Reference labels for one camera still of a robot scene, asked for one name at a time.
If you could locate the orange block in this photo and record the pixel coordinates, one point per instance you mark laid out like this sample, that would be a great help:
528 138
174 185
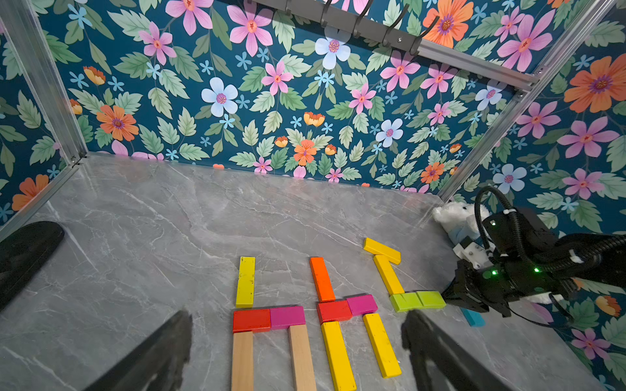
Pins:
322 280

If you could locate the magenta block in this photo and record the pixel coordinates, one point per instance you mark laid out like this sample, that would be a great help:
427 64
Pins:
362 305
286 317

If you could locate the teal block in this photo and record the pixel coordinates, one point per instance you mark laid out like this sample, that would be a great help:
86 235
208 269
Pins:
474 319

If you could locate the long yellow block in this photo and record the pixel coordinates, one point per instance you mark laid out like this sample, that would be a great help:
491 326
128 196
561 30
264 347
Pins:
246 283

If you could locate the metal hook rail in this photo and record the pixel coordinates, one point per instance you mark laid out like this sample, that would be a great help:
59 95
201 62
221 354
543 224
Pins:
359 26

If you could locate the small red block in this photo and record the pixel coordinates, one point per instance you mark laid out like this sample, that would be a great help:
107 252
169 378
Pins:
251 321

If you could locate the natural wood block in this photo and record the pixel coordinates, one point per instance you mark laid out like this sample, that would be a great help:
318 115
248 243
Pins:
242 365
303 369

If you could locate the light green block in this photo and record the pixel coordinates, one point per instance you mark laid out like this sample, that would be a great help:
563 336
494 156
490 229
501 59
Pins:
405 302

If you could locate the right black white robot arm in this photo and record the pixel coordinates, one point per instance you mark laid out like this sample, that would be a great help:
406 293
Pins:
528 259

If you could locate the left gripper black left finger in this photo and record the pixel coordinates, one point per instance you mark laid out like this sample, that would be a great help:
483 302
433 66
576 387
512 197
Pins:
155 364

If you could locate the white teddy bear plush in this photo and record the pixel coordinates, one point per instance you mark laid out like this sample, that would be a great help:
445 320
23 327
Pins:
458 220

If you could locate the black oval remote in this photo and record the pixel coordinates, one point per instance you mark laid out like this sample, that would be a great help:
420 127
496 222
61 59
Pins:
24 253

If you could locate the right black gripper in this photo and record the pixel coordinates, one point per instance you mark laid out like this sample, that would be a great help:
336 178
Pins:
479 290

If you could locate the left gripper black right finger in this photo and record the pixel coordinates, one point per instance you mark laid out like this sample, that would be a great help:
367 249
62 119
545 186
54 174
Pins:
438 362

